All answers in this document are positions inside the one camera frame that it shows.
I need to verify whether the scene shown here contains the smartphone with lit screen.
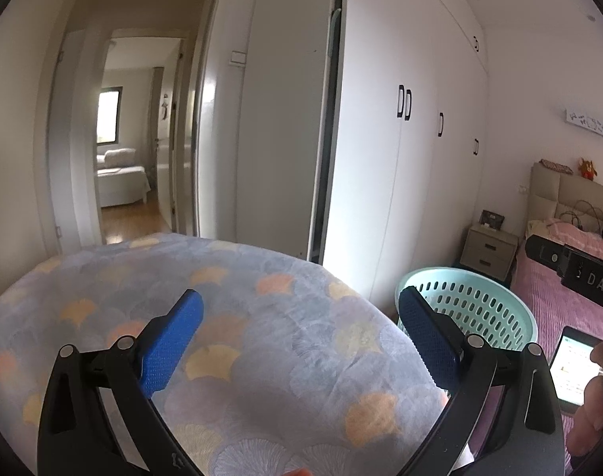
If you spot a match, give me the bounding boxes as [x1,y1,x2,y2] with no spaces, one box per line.
[549,326,603,417]

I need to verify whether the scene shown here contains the white door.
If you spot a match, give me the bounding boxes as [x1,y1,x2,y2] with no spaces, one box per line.
[192,0,345,265]

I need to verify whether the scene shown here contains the black cable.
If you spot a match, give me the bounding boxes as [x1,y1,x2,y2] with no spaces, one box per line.
[559,201,603,232]

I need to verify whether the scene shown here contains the pink striped folded blanket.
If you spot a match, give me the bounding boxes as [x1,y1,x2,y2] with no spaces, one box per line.
[527,218,603,259]

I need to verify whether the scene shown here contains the person's right hand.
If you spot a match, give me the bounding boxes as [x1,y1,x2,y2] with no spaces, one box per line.
[567,342,603,457]

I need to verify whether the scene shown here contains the window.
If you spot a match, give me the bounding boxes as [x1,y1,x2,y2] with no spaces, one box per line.
[97,86,122,144]

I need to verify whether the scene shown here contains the light teal plastic basket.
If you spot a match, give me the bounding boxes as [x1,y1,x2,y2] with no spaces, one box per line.
[395,268,538,358]

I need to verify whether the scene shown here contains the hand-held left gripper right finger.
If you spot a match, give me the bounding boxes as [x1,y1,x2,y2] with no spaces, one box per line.
[396,285,567,476]

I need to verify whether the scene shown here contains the white wall decoration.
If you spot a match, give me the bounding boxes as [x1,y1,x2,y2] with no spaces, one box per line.
[565,108,603,142]

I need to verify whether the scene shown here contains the patterned pouch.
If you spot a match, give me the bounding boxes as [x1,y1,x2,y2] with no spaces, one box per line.
[538,159,575,176]

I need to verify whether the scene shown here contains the beige padded headboard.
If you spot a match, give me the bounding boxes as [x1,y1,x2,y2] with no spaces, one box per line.
[530,161,603,231]

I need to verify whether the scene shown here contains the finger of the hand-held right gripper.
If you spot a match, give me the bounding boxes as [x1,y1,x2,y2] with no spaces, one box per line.
[524,234,568,279]

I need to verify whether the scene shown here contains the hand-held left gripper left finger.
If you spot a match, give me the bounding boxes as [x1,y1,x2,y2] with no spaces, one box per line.
[36,288,205,476]

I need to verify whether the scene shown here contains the white sofa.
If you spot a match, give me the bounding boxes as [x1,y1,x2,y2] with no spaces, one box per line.
[96,148,152,208]

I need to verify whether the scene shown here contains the white wardrobe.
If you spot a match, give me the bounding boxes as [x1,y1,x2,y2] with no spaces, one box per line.
[325,0,489,299]

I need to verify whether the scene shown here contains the beige nightstand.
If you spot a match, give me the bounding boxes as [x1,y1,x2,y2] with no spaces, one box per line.
[461,223,519,282]

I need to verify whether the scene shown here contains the bed with purple cover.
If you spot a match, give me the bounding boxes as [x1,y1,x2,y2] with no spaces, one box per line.
[472,218,603,476]

